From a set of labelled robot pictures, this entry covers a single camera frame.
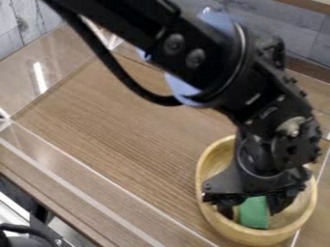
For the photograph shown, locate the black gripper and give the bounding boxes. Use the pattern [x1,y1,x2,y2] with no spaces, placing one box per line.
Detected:
[202,160,311,220]

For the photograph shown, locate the green rectangular block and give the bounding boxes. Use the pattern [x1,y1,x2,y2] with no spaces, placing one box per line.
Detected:
[238,196,270,230]

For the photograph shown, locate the wooden bowl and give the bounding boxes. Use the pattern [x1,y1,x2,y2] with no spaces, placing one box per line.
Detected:
[195,136,317,247]

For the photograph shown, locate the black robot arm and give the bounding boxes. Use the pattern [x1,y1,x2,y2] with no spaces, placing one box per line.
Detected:
[44,0,322,216]

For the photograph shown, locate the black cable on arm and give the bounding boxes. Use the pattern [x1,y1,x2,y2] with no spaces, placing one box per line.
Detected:
[55,6,184,107]

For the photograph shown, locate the black metal bracket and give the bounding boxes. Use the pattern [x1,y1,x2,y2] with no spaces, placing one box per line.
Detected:
[27,214,75,247]

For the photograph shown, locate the black cable lower left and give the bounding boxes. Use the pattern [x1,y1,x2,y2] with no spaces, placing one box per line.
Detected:
[0,223,32,235]

